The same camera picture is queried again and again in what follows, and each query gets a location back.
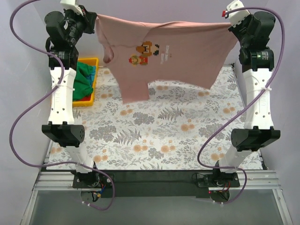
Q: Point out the blue t shirt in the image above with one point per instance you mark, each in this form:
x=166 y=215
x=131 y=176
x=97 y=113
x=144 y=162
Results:
x=92 y=74

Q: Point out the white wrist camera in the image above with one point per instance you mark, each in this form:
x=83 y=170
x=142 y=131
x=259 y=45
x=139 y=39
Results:
x=235 y=11
x=72 y=5

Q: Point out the red t shirt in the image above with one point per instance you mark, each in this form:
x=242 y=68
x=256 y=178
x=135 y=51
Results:
x=86 y=98

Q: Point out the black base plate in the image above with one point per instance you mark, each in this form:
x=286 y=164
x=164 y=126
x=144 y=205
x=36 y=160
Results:
x=154 y=183

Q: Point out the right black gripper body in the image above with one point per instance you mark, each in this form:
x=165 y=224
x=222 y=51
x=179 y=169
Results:
x=236 y=30

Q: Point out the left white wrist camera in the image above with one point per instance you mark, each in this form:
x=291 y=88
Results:
x=72 y=5

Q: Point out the aluminium frame rail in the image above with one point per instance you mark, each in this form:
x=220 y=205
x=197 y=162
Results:
x=65 y=180

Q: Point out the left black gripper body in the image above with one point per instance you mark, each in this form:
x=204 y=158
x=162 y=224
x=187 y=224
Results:
x=90 y=21

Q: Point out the green t shirt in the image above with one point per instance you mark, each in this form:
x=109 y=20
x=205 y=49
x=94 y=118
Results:
x=82 y=83

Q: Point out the pink mario t shirt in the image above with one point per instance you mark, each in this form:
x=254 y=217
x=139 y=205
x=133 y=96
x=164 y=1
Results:
x=138 y=53

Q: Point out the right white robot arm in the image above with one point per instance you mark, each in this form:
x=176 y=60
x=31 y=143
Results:
x=257 y=60

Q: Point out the yellow plastic bin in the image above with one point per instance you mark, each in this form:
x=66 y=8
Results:
x=91 y=62

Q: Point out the floral table mat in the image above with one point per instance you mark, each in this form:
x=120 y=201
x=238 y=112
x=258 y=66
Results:
x=176 y=129

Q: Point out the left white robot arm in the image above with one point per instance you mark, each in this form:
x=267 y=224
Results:
x=61 y=127

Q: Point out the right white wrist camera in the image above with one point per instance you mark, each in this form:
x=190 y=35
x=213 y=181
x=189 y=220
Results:
x=235 y=11

